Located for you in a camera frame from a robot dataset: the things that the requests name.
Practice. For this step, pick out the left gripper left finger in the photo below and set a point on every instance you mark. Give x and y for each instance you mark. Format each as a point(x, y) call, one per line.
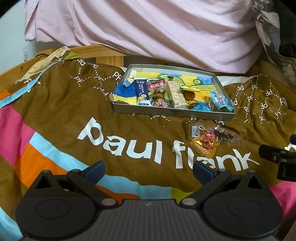
point(95, 172)

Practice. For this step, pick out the yellow rice cracker pack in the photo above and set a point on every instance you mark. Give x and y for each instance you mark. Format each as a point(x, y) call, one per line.
point(189, 88)

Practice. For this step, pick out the white rice crisp bar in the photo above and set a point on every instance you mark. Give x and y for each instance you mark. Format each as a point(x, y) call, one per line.
point(175, 95)

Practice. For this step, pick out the brown paul frank blanket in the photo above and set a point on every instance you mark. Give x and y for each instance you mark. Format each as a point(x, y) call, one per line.
point(61, 118)

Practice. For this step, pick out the quail egg snack pack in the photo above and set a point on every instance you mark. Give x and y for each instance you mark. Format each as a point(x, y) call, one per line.
point(157, 92)

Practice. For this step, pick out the pink bed sheet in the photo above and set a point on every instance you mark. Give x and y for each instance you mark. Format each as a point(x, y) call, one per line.
point(212, 35)

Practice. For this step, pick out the grey cartoon snack box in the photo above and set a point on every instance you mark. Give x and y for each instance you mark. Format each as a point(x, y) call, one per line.
point(124, 98)

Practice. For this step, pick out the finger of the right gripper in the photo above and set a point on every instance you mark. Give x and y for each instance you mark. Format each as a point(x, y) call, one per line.
point(276, 155)

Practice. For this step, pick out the dark blue stick packet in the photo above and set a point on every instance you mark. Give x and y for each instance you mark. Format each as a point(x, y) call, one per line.
point(142, 93)

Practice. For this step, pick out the light blue crab snack packet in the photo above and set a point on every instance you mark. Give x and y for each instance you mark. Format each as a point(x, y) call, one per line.
point(219, 102)

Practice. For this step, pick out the blue small snack packet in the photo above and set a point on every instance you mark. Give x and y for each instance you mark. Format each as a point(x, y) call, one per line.
point(201, 106)

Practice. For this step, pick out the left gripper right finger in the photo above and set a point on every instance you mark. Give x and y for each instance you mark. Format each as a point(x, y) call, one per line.
point(203, 173)

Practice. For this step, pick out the sandwich cookie clear pack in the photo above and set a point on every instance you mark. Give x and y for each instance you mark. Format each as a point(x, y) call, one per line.
point(188, 95)

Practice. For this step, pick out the red brown meat snack pack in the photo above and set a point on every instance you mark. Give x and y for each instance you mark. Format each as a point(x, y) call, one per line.
point(206, 140)

